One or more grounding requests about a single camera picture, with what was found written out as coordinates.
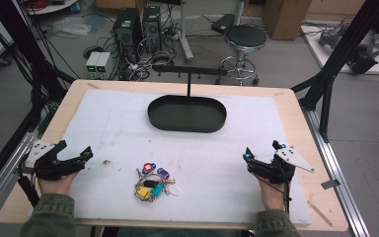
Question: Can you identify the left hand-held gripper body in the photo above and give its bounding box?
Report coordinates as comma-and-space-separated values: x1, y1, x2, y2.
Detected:
24, 140, 87, 182

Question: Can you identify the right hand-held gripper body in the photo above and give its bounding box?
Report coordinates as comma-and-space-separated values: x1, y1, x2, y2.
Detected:
247, 148, 316, 185

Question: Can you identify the person's left hand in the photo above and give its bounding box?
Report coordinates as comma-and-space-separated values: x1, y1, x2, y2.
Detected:
38, 171, 81, 197

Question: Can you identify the person's right hand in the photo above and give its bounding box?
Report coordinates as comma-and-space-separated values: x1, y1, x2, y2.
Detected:
257, 174, 292, 212

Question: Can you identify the white foam mat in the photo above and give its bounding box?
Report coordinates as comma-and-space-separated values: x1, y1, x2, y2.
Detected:
29, 89, 312, 227

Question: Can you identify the grey tape piece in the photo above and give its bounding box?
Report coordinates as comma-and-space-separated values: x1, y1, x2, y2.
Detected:
320, 179, 341, 191

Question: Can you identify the thin wooden stick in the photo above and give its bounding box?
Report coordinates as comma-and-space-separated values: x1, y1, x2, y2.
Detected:
306, 199, 334, 228

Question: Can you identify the red key tag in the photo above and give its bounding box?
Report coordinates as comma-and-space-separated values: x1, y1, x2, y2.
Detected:
142, 162, 157, 174

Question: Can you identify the yellow key tag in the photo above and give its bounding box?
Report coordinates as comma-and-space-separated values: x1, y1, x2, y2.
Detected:
136, 187, 151, 200

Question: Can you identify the black key rack with tray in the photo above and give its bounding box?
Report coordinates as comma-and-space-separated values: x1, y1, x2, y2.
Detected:
146, 63, 228, 134

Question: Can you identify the purple key tag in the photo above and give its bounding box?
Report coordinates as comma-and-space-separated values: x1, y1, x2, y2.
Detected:
156, 167, 171, 180

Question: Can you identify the teal key tag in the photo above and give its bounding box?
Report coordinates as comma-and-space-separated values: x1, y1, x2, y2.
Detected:
152, 183, 165, 199

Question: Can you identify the white bench power supply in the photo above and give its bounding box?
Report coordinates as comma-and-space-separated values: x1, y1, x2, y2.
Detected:
95, 51, 113, 80
85, 51, 103, 80

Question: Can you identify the black round stool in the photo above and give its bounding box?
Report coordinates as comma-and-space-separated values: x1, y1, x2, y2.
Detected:
214, 25, 268, 86

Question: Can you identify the clear plastic bag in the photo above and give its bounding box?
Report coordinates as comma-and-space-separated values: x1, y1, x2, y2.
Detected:
51, 15, 92, 37

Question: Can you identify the cardboard box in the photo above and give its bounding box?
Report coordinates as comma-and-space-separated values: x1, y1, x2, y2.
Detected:
261, 0, 314, 41

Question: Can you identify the grey robot device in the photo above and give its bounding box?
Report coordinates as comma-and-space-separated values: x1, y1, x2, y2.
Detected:
318, 22, 379, 75

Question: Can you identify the black computer tower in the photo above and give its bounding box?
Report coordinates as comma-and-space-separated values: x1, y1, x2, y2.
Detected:
141, 5, 163, 52
113, 7, 143, 56

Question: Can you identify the flat black case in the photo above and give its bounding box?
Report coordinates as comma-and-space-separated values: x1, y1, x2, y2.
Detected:
210, 13, 237, 35

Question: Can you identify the white desk leg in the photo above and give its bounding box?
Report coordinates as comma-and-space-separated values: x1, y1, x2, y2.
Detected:
176, 0, 195, 64

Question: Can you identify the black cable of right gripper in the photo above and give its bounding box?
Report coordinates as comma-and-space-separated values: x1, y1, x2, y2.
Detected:
256, 172, 293, 215

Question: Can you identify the black strap of left gripper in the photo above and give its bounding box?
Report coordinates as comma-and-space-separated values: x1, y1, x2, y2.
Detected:
17, 154, 41, 208

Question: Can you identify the aluminium rail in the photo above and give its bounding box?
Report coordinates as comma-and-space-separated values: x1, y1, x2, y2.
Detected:
0, 130, 39, 225
301, 106, 371, 237

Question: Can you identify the metal key ring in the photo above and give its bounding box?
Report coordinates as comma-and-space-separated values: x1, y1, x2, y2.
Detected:
133, 167, 182, 203

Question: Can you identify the black metal frame with cables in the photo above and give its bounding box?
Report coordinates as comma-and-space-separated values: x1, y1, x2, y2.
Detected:
0, 0, 77, 198

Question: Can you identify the tangle of floor cables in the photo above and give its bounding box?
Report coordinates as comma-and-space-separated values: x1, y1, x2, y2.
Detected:
82, 33, 183, 82

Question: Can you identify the black metal frame strut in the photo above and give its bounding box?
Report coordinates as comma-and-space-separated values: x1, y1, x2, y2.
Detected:
290, 0, 379, 143

